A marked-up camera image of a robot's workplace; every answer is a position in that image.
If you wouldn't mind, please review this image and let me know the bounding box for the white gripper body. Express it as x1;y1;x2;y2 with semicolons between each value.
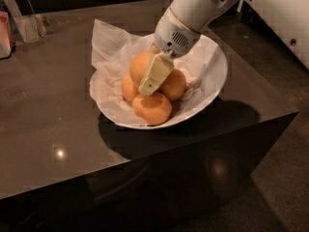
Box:
154;8;200;57

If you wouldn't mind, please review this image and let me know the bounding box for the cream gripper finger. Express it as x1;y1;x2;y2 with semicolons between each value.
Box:
138;53;174;96
149;43;161;54

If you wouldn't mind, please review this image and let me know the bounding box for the orange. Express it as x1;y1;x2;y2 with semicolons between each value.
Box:
160;69;186;102
129;52;154;87
132;92;172;126
121;73;139;102

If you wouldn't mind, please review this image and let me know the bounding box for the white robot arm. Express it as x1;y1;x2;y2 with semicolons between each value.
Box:
138;0;309;96

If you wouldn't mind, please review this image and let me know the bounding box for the white oval bowl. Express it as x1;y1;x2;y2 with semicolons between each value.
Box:
89;30;229;131

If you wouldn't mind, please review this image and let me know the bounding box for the white crumpled paper liner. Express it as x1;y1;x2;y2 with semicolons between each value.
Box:
89;18;213;125

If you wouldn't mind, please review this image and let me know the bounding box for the clear acrylic stand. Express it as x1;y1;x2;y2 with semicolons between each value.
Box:
3;0;54;43

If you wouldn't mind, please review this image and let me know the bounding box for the pink white carton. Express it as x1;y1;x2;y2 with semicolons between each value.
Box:
0;12;12;59

